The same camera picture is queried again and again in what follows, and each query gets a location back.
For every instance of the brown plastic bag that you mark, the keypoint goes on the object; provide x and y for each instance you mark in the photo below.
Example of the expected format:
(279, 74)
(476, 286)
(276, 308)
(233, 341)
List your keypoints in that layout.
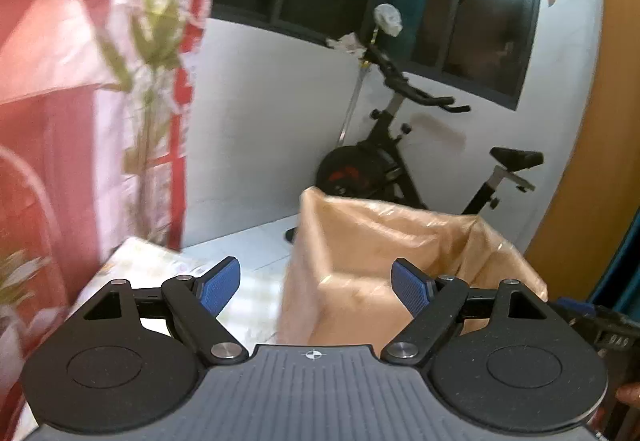
(350, 241)

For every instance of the white crumpled cloth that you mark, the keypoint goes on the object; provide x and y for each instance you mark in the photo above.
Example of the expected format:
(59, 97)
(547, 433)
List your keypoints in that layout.
(347, 43)

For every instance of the black exercise bike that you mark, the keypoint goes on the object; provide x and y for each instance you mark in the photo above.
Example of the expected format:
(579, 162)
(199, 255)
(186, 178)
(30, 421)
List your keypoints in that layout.
(380, 161)

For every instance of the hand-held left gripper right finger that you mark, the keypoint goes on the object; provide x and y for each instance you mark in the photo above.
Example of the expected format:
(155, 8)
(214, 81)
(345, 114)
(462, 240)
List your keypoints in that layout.
(410, 287)

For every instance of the red white bamboo print curtain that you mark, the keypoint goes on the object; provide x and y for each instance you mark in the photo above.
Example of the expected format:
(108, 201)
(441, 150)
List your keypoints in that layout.
(60, 121)

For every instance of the person's right hand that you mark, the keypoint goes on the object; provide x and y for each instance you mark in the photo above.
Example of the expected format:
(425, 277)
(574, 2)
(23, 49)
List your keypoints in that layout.
(630, 393)

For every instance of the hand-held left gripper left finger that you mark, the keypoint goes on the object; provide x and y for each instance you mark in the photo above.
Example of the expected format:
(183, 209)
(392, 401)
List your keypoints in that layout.
(220, 282)

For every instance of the white plastic bag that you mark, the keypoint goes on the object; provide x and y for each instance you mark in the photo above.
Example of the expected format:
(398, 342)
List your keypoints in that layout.
(389, 18)

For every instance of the silver metal pole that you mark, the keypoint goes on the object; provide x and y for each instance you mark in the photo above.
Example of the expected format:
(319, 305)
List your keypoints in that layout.
(352, 106)

